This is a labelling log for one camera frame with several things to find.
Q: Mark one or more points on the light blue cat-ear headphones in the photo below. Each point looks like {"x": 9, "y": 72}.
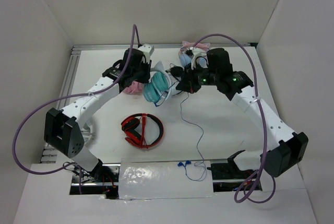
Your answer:
{"x": 186, "y": 53}

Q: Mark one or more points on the teal cat-ear headphones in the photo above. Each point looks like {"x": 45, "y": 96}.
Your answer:
{"x": 161, "y": 87}

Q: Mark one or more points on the white taped cover sheet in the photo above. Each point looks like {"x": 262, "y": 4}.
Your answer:
{"x": 163, "y": 180}

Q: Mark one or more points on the pink gaming headphones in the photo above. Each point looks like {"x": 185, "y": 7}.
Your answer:
{"x": 134, "y": 89}

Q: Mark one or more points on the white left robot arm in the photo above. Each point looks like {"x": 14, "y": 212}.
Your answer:
{"x": 63, "y": 127}

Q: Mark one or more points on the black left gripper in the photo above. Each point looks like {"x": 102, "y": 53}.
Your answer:
{"x": 146, "y": 65}

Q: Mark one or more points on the black wired headphones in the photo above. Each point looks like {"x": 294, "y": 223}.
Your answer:
{"x": 176, "y": 73}

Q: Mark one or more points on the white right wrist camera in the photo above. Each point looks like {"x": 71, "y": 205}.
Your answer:
{"x": 198, "y": 56}

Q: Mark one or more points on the red and black headphones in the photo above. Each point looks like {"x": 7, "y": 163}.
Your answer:
{"x": 134, "y": 127}

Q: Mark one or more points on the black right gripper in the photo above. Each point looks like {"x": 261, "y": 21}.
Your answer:
{"x": 188, "y": 83}

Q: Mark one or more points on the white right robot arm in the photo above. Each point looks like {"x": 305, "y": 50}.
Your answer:
{"x": 283, "y": 146}

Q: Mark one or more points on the white headphones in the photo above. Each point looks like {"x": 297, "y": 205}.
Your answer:
{"x": 88, "y": 131}

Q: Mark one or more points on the metal base rail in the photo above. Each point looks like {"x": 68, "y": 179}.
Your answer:
{"x": 225, "y": 178}

